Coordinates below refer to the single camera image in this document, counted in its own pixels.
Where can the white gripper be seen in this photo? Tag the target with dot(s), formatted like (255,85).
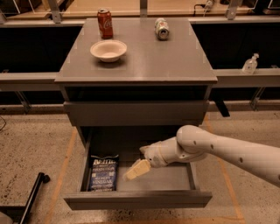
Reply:
(153,157)

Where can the blue chip bag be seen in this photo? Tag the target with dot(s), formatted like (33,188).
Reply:
(103,174)

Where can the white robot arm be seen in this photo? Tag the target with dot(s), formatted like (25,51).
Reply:
(192,143)

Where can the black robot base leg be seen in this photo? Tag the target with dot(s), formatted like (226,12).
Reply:
(21,214)

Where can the open grey middle drawer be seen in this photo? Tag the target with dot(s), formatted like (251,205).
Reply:
(173,186)

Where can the closed grey top drawer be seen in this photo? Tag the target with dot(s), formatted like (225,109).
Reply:
(136,113)

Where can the grey drawer cabinet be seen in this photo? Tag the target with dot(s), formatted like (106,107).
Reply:
(152,70)

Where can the white paper bowl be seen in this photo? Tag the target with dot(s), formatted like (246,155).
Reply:
(108,50)

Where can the crushed white soda can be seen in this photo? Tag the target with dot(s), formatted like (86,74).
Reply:
(161,28)

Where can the clear sanitizer pump bottle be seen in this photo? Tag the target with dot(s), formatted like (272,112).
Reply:
(251,64)

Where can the red cola can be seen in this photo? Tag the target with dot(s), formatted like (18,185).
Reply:
(105,23)

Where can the grey metal rail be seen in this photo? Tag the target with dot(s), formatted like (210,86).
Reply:
(10,82)

